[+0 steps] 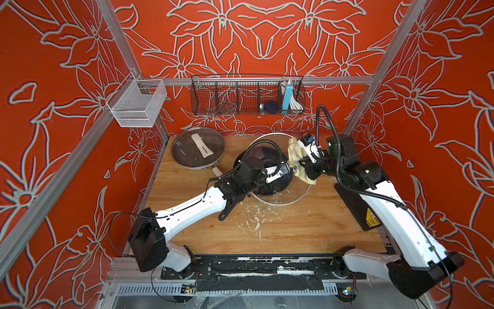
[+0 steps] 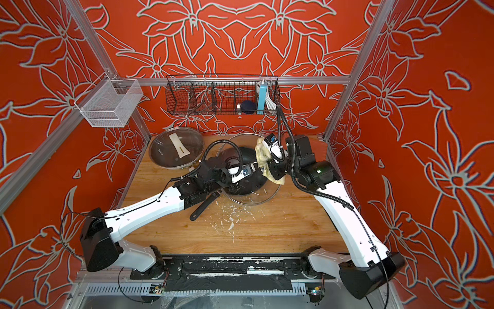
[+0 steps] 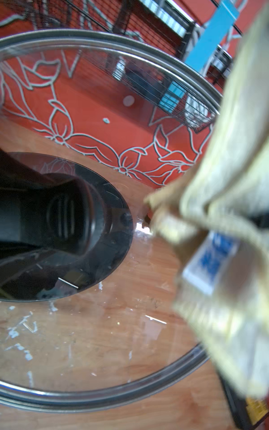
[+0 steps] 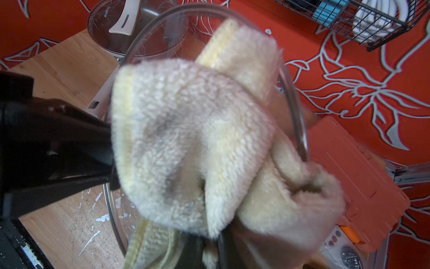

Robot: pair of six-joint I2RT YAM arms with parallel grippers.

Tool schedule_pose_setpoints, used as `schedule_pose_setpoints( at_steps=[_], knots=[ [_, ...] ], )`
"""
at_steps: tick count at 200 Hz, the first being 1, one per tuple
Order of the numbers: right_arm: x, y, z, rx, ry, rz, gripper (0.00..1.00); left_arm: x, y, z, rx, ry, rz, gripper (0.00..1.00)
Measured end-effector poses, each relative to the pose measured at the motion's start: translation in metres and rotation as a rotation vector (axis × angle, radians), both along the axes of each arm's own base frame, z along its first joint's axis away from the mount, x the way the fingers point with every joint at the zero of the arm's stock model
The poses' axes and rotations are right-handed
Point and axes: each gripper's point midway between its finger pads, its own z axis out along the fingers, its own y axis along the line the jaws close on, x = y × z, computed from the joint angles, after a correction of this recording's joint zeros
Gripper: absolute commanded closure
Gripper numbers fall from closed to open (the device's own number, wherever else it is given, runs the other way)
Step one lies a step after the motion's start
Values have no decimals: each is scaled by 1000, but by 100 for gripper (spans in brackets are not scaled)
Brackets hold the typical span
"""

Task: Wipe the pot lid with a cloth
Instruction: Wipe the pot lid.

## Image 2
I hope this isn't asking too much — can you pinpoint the pan with white handle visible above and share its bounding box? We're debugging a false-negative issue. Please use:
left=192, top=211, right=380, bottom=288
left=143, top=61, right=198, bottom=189
left=148, top=126, right=205, bottom=171

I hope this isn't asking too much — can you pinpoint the clear plastic bin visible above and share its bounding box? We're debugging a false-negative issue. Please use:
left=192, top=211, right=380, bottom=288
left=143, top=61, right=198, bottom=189
left=76, top=79, right=143, bottom=128

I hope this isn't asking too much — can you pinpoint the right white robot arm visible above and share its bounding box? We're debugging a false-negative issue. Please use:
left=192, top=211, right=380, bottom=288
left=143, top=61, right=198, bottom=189
left=261, top=135, right=405, bottom=299

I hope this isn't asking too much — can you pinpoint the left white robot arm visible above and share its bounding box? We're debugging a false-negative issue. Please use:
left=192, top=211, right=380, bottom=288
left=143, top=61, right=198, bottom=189
left=80, top=162, right=241, bottom=278

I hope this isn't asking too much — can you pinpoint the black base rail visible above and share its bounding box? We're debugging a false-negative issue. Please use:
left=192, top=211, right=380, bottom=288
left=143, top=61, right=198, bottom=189
left=130, top=253, right=333, bottom=294

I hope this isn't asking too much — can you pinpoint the glass pot lid black knob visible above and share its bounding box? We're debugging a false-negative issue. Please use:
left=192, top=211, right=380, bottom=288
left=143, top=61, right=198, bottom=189
left=224, top=133, right=280, bottom=205

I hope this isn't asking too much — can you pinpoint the black wire basket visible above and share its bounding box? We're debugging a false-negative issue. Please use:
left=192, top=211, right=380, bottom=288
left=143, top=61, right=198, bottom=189
left=165, top=74, right=281, bottom=116

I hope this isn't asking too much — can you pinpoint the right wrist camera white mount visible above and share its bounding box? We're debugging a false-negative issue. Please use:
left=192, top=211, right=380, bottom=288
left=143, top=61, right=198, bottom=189
left=263, top=134, right=286, bottom=162

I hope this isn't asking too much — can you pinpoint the dark blue round object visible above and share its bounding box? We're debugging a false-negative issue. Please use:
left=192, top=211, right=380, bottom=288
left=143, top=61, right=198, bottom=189
left=237, top=100, right=257, bottom=115

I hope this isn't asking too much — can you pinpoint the light blue bottle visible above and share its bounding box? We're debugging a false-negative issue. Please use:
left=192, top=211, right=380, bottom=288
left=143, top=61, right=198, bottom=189
left=257, top=83, right=267, bottom=115

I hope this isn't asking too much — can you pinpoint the white cable bundle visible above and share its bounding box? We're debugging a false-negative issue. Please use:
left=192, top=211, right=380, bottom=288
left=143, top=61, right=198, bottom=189
left=264, top=88, right=279, bottom=115

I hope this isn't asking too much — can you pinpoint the black frying pan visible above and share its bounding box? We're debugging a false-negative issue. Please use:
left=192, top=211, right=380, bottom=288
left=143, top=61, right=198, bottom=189
left=190, top=146, right=267, bottom=221

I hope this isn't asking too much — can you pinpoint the yellow cleaning cloth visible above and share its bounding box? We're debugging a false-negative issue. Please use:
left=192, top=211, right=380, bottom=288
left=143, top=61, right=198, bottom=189
left=255, top=137, right=285, bottom=185

